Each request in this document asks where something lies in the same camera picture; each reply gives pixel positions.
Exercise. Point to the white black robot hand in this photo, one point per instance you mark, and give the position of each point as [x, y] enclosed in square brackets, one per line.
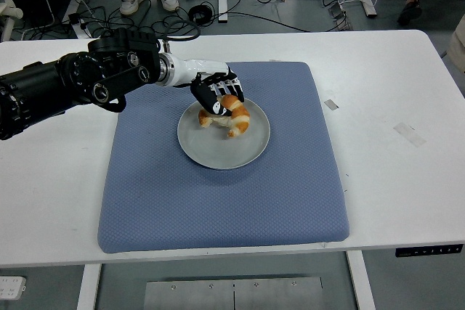
[196, 70]

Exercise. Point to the golden brown croissant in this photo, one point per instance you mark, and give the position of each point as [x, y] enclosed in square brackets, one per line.
[239, 121]

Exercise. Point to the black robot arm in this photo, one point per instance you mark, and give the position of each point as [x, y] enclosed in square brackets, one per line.
[72, 77]

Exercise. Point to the grey round plate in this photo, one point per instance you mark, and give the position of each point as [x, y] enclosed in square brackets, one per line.
[218, 152]

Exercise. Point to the small grey tape strip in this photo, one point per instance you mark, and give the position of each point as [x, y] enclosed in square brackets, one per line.
[331, 104]

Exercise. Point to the blue quilted mat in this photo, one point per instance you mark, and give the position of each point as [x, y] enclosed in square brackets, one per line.
[218, 208]

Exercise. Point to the grey foot pedal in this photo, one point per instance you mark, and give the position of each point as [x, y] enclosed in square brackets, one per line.
[339, 16]

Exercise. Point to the large grey tape strip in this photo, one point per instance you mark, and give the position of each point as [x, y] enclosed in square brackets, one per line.
[409, 135]

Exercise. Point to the white table leg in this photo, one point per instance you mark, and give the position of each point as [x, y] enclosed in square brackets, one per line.
[361, 281]
[88, 288]

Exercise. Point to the white power strip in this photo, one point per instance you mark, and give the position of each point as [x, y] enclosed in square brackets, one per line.
[11, 287]

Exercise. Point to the black table control panel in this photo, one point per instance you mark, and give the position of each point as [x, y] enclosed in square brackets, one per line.
[428, 252]

